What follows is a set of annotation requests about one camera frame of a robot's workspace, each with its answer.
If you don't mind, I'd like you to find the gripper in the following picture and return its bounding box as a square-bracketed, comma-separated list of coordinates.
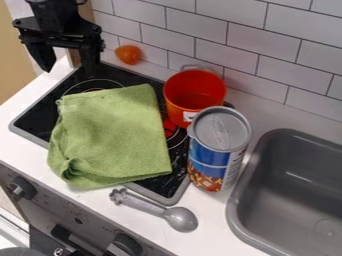
[10, 13, 107, 77]

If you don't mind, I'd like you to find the orange tin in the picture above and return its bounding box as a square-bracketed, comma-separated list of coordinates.
[161, 65, 229, 130]

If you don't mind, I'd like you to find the grey spoon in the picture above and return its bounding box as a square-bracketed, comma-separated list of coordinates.
[108, 187, 200, 233]

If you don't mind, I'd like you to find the orange toy fruit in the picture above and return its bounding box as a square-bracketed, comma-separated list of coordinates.
[113, 44, 143, 66]

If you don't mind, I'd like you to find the toy stove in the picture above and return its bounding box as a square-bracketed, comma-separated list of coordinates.
[6, 62, 237, 207]

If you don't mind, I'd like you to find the green cloth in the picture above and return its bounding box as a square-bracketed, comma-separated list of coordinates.
[45, 83, 174, 190]

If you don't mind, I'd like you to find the blue can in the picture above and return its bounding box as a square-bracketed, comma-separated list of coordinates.
[185, 105, 254, 193]

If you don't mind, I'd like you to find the toy sink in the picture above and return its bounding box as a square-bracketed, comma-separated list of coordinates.
[224, 128, 342, 256]

